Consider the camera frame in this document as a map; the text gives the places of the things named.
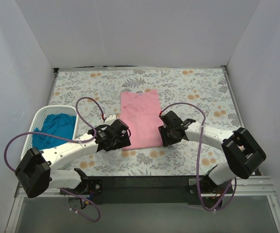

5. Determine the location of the floral patterned table cloth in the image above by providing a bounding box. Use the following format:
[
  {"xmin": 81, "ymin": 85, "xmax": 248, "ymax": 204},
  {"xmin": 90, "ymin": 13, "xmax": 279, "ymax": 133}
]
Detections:
[{"xmin": 50, "ymin": 68, "xmax": 240, "ymax": 176}]

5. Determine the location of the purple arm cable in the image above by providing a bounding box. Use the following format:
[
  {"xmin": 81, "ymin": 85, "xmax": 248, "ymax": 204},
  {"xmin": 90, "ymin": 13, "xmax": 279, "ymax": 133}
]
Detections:
[
  {"xmin": 3, "ymin": 97, "xmax": 106, "ymax": 222},
  {"xmin": 158, "ymin": 102, "xmax": 237, "ymax": 212}
]

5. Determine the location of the blue t shirt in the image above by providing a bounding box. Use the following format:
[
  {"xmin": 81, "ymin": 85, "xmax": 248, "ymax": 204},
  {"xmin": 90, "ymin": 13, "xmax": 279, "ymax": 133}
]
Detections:
[{"xmin": 32, "ymin": 114, "xmax": 76, "ymax": 150}]

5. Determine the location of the white plastic laundry basket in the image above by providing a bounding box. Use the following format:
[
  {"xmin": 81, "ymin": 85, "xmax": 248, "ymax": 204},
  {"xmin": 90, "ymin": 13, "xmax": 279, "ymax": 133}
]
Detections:
[{"xmin": 20, "ymin": 105, "xmax": 78, "ymax": 158}]

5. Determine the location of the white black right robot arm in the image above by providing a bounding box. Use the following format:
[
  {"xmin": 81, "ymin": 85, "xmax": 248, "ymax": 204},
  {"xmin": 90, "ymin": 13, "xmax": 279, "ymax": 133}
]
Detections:
[{"xmin": 158, "ymin": 111, "xmax": 266, "ymax": 193}]

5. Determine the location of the pink t shirt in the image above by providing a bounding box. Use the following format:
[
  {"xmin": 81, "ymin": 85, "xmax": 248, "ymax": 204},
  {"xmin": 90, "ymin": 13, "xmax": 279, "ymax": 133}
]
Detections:
[{"xmin": 120, "ymin": 89, "xmax": 162, "ymax": 150}]

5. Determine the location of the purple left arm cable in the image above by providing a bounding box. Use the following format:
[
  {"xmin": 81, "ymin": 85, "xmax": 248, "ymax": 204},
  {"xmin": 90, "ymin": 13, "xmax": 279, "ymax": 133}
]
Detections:
[{"xmin": 3, "ymin": 97, "xmax": 106, "ymax": 222}]

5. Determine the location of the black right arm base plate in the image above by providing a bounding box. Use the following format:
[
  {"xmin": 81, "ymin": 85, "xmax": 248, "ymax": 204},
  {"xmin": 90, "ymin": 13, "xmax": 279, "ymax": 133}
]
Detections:
[{"xmin": 187, "ymin": 176, "xmax": 237, "ymax": 195}]

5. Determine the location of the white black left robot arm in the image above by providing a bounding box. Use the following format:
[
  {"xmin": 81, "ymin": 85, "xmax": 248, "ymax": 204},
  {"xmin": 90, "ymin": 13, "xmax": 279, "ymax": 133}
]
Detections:
[{"xmin": 15, "ymin": 119, "xmax": 131, "ymax": 198}]

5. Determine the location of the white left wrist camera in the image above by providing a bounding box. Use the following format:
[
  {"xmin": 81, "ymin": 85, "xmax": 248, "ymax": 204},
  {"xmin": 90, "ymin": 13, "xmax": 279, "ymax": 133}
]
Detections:
[{"xmin": 104, "ymin": 114, "xmax": 117, "ymax": 125}]

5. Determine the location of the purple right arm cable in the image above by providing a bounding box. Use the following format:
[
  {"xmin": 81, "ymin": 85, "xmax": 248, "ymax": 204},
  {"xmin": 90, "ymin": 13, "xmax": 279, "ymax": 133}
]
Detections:
[{"xmin": 158, "ymin": 102, "xmax": 237, "ymax": 212}]

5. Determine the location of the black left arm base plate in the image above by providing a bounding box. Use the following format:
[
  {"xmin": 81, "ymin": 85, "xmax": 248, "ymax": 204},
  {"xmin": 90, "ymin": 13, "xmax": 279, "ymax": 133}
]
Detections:
[{"xmin": 64, "ymin": 179, "xmax": 103, "ymax": 195}]

